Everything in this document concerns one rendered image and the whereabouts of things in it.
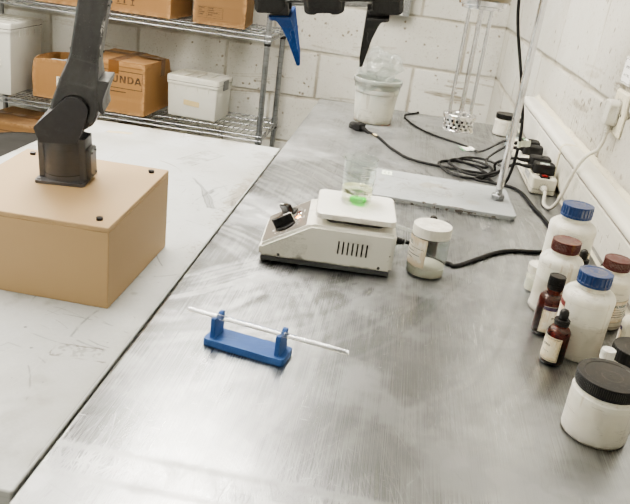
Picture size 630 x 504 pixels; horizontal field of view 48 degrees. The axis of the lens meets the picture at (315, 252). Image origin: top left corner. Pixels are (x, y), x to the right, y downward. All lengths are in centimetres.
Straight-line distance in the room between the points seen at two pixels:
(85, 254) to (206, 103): 249
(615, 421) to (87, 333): 58
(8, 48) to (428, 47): 190
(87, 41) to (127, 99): 241
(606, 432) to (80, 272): 62
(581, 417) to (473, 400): 11
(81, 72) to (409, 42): 266
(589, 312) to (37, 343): 65
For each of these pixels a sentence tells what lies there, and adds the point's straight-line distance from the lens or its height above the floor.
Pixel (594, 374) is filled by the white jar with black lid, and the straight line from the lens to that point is 80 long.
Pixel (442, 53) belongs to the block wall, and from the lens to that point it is 350.
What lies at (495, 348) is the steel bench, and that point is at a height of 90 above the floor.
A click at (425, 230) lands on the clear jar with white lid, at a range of 106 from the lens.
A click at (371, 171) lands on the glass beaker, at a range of 108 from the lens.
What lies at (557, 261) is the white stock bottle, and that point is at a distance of 104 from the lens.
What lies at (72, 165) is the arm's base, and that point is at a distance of 99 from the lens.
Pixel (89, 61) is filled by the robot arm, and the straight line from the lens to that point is 96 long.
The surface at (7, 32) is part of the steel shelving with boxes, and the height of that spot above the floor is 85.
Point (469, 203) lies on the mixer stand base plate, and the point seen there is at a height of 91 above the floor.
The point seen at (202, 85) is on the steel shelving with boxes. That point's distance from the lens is 333.
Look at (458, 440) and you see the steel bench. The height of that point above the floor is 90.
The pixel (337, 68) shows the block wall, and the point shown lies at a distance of 353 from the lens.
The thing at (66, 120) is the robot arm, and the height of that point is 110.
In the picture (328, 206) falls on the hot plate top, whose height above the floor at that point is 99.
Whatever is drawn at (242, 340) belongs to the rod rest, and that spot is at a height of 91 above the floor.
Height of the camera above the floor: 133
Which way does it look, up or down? 23 degrees down
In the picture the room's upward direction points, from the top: 8 degrees clockwise
